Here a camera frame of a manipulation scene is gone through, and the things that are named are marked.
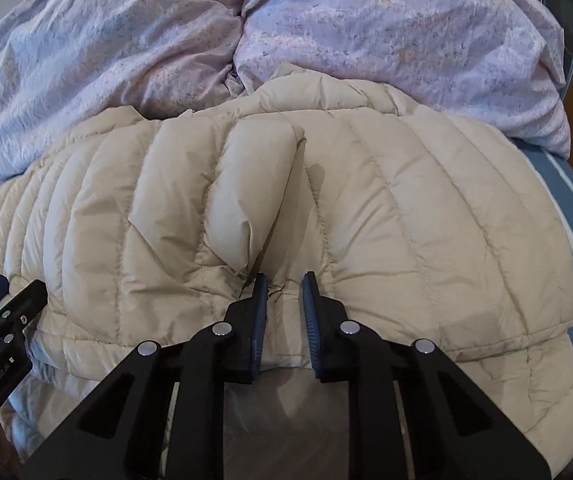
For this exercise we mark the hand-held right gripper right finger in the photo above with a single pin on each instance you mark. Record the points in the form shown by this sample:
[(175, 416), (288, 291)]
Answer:
[(309, 305)]

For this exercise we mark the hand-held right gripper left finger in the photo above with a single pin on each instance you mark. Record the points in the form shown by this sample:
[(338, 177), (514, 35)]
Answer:
[(262, 305)]

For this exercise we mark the beige puffer jacket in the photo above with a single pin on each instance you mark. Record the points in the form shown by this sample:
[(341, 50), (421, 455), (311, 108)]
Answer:
[(391, 210)]

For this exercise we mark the lilac floral duvet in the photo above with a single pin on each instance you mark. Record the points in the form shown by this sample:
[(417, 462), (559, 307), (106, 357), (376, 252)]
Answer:
[(116, 60)]

